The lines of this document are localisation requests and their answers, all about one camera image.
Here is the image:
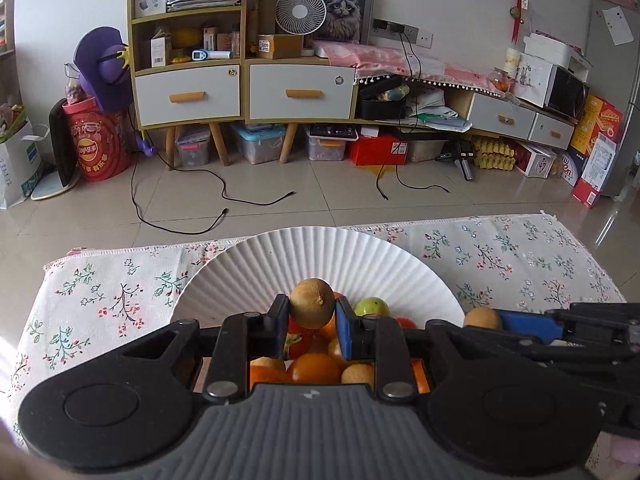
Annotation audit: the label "white red printed box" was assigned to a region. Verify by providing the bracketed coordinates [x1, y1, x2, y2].
[515, 140, 558, 178]

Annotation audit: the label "black handheld tripod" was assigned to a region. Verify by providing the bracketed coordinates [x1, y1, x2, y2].
[436, 139, 476, 182]

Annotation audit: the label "tall wooden shelf cabinet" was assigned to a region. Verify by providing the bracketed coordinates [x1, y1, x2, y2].
[126, 0, 249, 167]

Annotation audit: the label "cardboard tube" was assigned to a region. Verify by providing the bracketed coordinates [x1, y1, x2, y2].
[257, 0, 277, 36]

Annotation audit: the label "short wooden drawer cabinet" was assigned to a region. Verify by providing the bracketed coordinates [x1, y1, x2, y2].
[245, 55, 360, 163]

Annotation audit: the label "purple toy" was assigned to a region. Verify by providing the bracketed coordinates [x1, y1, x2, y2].
[134, 127, 157, 158]

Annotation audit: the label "black lid storage box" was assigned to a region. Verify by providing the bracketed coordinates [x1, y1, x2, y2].
[306, 125, 361, 162]

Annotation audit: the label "brown cardboard box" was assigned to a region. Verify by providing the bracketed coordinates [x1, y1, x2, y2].
[257, 34, 304, 60]

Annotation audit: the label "white paper bag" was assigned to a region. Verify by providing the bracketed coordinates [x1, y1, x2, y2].
[0, 120, 48, 210]

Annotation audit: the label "black flat panel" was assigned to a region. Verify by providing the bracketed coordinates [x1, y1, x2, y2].
[49, 97, 81, 188]

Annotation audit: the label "pink tasselled cloth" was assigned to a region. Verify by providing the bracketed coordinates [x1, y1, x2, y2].
[312, 40, 518, 96]

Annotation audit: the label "pale round base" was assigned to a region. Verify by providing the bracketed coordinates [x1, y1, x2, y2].
[31, 169, 82, 202]

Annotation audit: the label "white desk fan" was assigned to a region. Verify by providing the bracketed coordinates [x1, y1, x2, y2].
[275, 0, 327, 37]

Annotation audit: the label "white drawer orange handle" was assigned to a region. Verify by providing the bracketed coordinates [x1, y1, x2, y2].
[135, 65, 242, 127]
[249, 63, 357, 120]

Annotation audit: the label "yellow round object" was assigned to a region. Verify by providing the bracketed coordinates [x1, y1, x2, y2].
[171, 28, 202, 52]

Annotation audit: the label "round printed bag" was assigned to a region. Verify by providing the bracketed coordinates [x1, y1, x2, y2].
[555, 152, 581, 186]

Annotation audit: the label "red snack bucket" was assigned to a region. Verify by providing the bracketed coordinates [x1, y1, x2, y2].
[62, 99, 133, 182]

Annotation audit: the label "small white drawer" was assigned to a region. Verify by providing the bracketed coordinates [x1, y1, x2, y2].
[469, 92, 538, 142]
[529, 112, 576, 151]

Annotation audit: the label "black cable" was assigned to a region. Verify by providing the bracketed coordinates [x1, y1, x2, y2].
[167, 165, 296, 207]
[131, 110, 231, 236]

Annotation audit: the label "red yellow carton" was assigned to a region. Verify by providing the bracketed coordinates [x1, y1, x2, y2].
[570, 94, 626, 153]

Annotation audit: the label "white bag pile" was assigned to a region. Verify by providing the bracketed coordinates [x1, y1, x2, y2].
[405, 85, 473, 133]

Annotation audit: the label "clear storage box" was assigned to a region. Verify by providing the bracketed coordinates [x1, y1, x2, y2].
[174, 125, 212, 167]

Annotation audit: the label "clear glass jar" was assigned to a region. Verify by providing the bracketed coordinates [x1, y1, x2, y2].
[487, 67, 516, 95]

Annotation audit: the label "white upright carton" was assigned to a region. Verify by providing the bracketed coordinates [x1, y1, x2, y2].
[151, 36, 172, 67]

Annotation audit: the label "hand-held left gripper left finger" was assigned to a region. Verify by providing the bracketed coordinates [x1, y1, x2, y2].
[114, 294, 292, 404]

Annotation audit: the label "floral tablecloth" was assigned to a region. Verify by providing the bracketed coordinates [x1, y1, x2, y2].
[10, 214, 628, 466]

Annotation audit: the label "framed cat picture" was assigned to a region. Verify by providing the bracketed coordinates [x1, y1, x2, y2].
[305, 0, 377, 45]

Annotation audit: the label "white flat box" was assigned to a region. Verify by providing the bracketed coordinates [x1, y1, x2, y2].
[523, 32, 593, 68]

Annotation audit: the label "black case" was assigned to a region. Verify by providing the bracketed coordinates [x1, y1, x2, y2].
[359, 77, 408, 121]

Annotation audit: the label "mandarin orange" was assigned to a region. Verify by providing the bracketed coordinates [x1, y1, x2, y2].
[411, 359, 431, 395]
[249, 365, 291, 393]

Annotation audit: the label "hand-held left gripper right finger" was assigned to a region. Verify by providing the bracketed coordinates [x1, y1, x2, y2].
[334, 296, 506, 404]

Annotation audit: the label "white paper note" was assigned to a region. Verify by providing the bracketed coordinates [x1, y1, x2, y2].
[602, 6, 636, 46]

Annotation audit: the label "yellow egg tray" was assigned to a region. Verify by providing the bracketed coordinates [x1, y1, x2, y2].
[471, 137, 521, 171]

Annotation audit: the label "grey refrigerator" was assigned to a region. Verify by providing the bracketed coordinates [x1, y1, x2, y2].
[582, 0, 640, 198]

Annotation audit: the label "white ribbed plate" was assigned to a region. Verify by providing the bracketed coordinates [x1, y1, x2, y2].
[170, 226, 466, 393]

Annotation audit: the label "clear plastic tub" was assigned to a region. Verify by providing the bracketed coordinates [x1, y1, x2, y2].
[407, 139, 448, 163]

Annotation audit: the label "green jujube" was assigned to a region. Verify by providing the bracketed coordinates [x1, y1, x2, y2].
[354, 296, 392, 318]

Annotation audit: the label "red white carton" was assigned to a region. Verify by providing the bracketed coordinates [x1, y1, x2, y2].
[571, 132, 621, 209]

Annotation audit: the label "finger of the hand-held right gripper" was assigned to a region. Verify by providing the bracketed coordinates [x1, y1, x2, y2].
[440, 325, 568, 368]
[499, 302, 640, 345]

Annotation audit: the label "blue lid storage box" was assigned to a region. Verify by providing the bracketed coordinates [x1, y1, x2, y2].
[230, 122, 287, 165]

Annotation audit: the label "white microwave oven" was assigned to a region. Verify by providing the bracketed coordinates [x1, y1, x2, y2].
[514, 54, 591, 121]

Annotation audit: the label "long low wooden cabinet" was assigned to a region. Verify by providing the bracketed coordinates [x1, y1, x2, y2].
[356, 75, 578, 151]

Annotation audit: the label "plush toys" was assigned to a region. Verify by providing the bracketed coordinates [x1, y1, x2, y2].
[0, 103, 28, 143]

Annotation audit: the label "purple hat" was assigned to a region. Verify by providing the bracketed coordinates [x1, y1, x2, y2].
[73, 27, 135, 113]

